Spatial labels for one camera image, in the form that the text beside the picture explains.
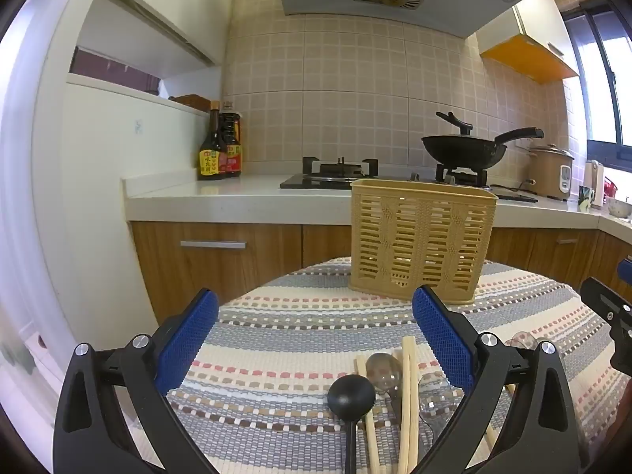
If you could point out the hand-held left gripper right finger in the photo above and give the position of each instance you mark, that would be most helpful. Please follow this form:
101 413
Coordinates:
442 340

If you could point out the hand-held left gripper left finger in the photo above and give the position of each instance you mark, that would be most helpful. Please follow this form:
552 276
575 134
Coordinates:
187 340

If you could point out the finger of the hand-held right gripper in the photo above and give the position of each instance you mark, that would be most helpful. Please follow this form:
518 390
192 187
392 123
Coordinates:
626 270
614 313

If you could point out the clear plastic spoon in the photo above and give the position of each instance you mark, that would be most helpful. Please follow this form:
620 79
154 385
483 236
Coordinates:
385 373
437 397
522 339

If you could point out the wooden chopstick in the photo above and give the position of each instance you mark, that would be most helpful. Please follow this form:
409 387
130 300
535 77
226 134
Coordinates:
368 419
414 419
405 405

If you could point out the yellow plastic utensil basket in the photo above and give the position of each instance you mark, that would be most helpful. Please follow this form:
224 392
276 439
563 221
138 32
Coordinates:
419 237

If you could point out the black plastic spoon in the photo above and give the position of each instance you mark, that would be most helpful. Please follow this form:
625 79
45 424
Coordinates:
351 397

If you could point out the white bowl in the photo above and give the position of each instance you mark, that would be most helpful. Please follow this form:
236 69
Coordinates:
617 207

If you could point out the wooden base cabinet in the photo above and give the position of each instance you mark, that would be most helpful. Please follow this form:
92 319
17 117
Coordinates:
222 266

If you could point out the dark patterned mug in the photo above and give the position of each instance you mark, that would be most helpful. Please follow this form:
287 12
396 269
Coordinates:
585 198

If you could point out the striped woven table mat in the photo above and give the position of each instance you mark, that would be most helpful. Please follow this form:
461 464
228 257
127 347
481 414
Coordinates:
276 335

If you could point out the white electric kettle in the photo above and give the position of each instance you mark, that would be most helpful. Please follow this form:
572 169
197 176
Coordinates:
595 182

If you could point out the beige rice cooker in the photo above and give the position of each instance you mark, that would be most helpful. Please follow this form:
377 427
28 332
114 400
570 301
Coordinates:
550 173

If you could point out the white kitchen countertop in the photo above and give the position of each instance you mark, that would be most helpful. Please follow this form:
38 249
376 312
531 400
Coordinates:
222 197

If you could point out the dark framed window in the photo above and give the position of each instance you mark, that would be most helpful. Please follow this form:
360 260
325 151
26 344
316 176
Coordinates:
600 89

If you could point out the dark soy sauce bottle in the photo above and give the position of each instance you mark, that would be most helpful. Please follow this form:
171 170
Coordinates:
212 153

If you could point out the black wok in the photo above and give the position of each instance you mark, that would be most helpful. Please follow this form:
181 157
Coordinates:
459 150

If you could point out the red label sauce bottle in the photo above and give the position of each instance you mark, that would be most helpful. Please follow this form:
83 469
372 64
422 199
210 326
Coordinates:
233 153

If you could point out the black gas stove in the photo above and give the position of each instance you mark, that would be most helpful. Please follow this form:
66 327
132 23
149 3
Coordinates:
316 180

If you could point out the white and orange wall cabinet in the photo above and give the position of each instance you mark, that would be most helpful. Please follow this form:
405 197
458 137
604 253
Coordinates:
528 57

